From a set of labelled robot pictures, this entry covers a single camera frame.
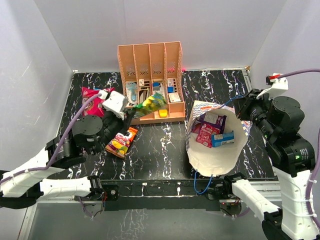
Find orange Fox's candy bag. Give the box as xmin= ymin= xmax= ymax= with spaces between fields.
xmin=105 ymin=127 xmax=138 ymax=159

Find purple cable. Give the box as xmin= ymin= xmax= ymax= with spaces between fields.
xmin=281 ymin=68 xmax=320 ymax=226
xmin=0 ymin=92 xmax=102 ymax=218

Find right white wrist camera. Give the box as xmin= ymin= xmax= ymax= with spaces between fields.
xmin=256 ymin=73 xmax=289 ymax=101

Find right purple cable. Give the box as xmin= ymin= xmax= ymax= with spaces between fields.
xmin=281 ymin=68 xmax=320 ymax=226

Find blue snack box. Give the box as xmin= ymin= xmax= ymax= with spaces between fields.
xmin=211 ymin=131 xmax=235 ymax=148

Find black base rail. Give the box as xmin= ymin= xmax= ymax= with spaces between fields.
xmin=74 ymin=178 xmax=283 ymax=213

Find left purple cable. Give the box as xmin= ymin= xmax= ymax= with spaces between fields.
xmin=0 ymin=92 xmax=102 ymax=218

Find purple snack packet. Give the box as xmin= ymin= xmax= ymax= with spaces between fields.
xmin=191 ymin=112 xmax=227 ymax=134

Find white red small box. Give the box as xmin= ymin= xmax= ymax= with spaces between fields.
xmin=168 ymin=92 xmax=182 ymax=103

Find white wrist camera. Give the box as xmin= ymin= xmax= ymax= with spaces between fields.
xmin=256 ymin=73 xmax=289 ymax=101
xmin=98 ymin=90 xmax=128 ymax=120

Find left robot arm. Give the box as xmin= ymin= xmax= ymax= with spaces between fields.
xmin=0 ymin=109 xmax=136 ymax=210

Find pink red snack packet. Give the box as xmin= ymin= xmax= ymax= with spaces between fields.
xmin=81 ymin=87 xmax=115 ymax=118

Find orange desk organizer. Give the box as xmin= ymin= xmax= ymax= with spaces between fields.
xmin=117 ymin=41 xmax=186 ymax=125

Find green snack packet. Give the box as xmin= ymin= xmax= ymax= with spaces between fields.
xmin=133 ymin=92 xmax=167 ymax=119

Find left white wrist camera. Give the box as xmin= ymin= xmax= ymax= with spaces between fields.
xmin=98 ymin=90 xmax=128 ymax=120

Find blue eraser block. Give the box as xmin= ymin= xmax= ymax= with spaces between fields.
xmin=152 ymin=82 xmax=161 ymax=92

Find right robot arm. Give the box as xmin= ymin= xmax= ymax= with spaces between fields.
xmin=222 ymin=89 xmax=320 ymax=240

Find yellow orange sticky notes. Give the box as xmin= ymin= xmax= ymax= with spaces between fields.
xmin=158 ymin=108 xmax=168 ymax=118

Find light blue tape dispenser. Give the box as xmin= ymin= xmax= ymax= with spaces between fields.
xmin=125 ymin=81 xmax=138 ymax=104

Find blue checkered paper bag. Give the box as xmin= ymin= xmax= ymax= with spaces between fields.
xmin=185 ymin=100 xmax=252 ymax=178

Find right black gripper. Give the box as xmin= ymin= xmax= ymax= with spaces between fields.
xmin=231 ymin=87 xmax=275 ymax=140

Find small pink snack packet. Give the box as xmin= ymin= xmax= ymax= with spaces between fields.
xmin=196 ymin=123 xmax=221 ymax=148

